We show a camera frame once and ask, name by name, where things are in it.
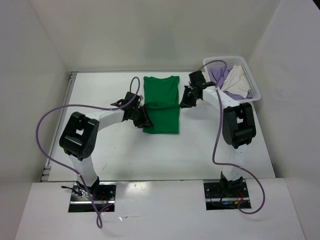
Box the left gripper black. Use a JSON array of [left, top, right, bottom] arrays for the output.
[[130, 105, 154, 129]]

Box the green t shirt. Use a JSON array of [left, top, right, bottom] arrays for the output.
[[143, 76, 180, 135]]

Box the white t shirt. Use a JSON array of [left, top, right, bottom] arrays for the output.
[[221, 65, 250, 99]]

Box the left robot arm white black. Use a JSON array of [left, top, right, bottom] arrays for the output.
[[59, 106, 154, 200]]

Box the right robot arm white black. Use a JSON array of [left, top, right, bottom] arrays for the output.
[[179, 83, 257, 197]]

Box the purple t shirt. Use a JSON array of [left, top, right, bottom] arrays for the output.
[[210, 66, 252, 100]]

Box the white plastic basket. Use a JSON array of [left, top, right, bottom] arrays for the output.
[[202, 55, 261, 103]]

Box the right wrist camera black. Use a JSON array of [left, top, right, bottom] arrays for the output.
[[189, 70, 206, 88]]

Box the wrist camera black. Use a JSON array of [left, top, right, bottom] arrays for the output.
[[189, 70, 206, 88], [111, 91, 142, 111]]

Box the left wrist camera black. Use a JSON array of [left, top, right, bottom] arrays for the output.
[[111, 91, 142, 111]]

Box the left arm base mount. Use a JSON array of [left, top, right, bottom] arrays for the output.
[[61, 182, 116, 213]]

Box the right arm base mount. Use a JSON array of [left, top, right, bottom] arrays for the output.
[[203, 180, 252, 211]]

